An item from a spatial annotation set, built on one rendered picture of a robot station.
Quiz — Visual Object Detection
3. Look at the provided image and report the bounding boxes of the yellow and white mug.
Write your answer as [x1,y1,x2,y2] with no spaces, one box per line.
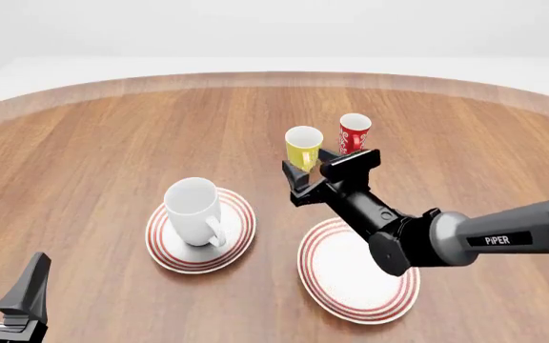
[284,125,325,173]

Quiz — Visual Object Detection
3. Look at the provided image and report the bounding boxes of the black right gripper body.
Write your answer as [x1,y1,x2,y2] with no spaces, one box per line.
[289,177,341,209]

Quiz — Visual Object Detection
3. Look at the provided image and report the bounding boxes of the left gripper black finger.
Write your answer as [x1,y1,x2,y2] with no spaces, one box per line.
[0,252,52,325]

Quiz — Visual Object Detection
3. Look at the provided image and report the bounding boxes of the white plate with red rings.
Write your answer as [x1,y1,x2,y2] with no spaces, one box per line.
[296,217,422,326]
[145,186,258,275]

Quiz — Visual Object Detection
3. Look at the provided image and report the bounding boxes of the red patterned mug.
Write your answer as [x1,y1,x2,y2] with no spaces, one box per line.
[338,112,374,156]

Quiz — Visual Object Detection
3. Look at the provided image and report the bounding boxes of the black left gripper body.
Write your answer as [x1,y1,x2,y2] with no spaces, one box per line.
[0,312,50,343]

